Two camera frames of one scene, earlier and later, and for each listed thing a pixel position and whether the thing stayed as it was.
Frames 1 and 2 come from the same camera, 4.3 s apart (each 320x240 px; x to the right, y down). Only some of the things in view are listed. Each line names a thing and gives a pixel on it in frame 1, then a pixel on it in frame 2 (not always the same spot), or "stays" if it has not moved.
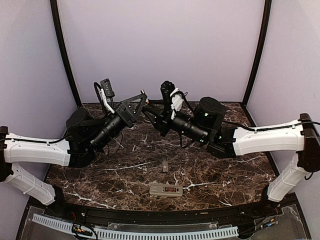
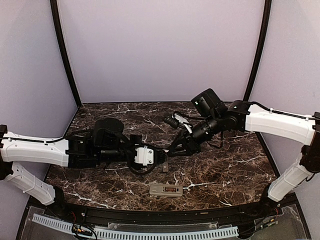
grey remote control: x=167 y=190 stays
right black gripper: x=160 y=122 to x=191 y=145
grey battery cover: x=165 y=166 stays
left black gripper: x=128 y=115 to x=148 y=146
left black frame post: x=54 y=10 stays
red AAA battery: x=170 y=189 stays
